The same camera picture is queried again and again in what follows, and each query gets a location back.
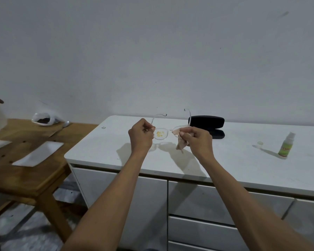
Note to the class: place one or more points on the person's left thumb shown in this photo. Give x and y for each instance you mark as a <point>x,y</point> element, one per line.
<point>146,127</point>

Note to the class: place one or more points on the clear plastic bag dark contents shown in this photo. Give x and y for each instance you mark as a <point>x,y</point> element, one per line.
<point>45,119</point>

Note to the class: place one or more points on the small spray bottle green label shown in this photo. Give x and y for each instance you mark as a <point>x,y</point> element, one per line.
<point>286,146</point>

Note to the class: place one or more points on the person's right thumb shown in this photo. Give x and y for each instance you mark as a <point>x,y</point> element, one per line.
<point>186,133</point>

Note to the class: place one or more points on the clear frame eyeglasses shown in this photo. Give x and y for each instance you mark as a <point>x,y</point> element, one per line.
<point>161,133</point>

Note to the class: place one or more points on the person's left hand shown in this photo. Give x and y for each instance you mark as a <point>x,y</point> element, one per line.
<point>140,137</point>

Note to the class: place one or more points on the person's right forearm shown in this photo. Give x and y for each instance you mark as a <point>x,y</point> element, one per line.
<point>248,209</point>

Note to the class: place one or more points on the clear bottle cap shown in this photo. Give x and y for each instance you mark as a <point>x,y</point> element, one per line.
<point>260,144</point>

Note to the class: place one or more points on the person's left forearm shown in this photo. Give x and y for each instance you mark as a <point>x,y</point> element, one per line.
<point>112,203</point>

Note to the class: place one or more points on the person's right hand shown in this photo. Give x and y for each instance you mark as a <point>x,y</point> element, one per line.
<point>200,141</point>

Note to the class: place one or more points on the large white paper sheet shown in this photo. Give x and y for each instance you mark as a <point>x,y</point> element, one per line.
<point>38,153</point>

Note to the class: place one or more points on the black eyeglasses case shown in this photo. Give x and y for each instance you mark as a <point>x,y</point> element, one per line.
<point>208,124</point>

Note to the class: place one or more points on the beige cleaning cloth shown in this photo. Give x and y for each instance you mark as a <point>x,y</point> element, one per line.
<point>181,143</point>

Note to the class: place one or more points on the wooden table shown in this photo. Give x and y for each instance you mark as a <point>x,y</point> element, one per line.
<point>23,167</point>

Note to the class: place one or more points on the white cabinet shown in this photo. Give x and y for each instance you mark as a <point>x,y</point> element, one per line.
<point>198,185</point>

